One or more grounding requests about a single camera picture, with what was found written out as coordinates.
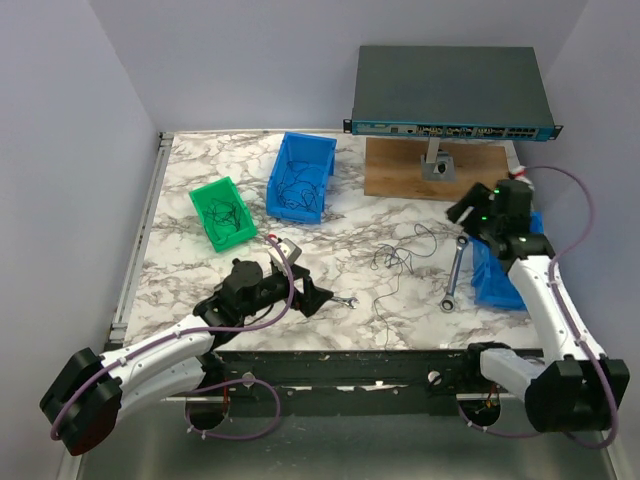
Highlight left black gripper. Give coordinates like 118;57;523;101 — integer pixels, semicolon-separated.
241;264;333;319

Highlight blue bin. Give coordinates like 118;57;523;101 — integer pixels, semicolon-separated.
470;238;526;311
266;132;337;225

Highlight blue purple wires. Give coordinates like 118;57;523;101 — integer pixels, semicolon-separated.
375;222;439;274

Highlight green plastic bin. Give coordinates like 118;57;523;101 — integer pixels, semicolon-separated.
189;177;257;253

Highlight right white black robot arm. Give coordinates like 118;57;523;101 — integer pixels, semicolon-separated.
447;179;630;436

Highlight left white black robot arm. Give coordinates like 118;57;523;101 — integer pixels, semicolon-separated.
39;260;334;456

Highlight small open-end wrench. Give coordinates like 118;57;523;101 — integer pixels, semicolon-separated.
331;296;359;309

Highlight brown wooden board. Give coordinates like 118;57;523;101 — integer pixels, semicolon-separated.
364;137;520;201

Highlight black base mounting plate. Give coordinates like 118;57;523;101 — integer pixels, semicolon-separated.
99;349;519;417

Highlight ratcheting combination wrench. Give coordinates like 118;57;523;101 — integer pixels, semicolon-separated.
439;235;469;313

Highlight grey metal switch stand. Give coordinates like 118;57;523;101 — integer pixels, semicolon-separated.
420;138;456;183

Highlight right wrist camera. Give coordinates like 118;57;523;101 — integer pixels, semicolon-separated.
509;165;534;189

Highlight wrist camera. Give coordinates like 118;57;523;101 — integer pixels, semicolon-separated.
268;234;302;274
509;165;534;189

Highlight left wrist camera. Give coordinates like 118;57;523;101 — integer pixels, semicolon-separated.
268;234;302;274

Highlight teal network switch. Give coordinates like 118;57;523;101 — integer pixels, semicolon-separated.
343;45;562;142

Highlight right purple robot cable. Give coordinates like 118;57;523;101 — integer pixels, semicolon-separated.
457;165;620;449

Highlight aluminium frame rail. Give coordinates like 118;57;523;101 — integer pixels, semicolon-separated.
171;351;490;403

